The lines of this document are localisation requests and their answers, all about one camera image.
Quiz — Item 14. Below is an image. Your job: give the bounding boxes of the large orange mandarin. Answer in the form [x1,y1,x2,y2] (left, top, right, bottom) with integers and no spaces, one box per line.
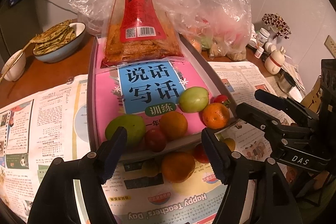
[202,103,230,130]

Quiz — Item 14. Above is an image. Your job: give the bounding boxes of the clear plastic bag of produce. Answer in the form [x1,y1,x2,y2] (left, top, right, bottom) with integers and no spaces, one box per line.
[156,0,252,61]

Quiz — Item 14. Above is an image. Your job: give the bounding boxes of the green apple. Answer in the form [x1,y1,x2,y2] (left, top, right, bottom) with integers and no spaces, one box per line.
[179,86,209,113]
[105,114,146,147]

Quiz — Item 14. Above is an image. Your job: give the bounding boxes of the small white bowl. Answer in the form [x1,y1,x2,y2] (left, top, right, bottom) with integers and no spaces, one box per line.
[1,50,26,81]

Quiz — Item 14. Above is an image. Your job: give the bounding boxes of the white medicine bottle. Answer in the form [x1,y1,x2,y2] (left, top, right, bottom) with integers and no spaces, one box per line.
[256,28,270,47]

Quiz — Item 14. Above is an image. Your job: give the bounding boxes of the small orange mandarin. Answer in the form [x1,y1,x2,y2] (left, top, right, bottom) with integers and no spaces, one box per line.
[161,151,195,183]

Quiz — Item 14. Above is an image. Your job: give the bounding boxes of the white piggy figurine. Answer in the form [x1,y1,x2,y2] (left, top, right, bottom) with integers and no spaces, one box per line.
[264,46,286,75]

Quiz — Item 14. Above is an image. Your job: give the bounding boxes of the wooden chopsticks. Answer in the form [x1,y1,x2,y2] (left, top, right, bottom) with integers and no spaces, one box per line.
[1,42,32,81]

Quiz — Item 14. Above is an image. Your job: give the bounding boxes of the red snack bag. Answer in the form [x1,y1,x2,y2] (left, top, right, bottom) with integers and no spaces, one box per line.
[101,0,183,67]

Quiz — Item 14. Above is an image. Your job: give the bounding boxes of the small yellow-green fruit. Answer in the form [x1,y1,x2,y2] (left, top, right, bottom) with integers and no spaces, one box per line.
[223,138,236,152]

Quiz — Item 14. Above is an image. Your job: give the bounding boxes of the English newspaper sheet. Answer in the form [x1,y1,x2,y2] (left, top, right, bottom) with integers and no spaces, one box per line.
[0,61,297,224]

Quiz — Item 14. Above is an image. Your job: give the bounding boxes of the dried flower bouquet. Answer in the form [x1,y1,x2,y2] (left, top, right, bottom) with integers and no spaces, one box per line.
[261,13,291,39]

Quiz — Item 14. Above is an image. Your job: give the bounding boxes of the pink Chinese workbook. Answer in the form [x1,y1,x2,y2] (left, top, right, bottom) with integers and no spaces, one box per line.
[88,60,220,143]

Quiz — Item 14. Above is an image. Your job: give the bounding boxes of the blue bowl of pancakes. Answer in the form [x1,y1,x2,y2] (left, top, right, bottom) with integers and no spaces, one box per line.
[30,20,86,63]

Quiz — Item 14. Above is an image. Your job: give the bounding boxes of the red cherry tomato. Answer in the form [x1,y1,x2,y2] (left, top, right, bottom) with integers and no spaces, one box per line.
[144,128,167,152]
[213,94,231,107]
[192,143,210,164]

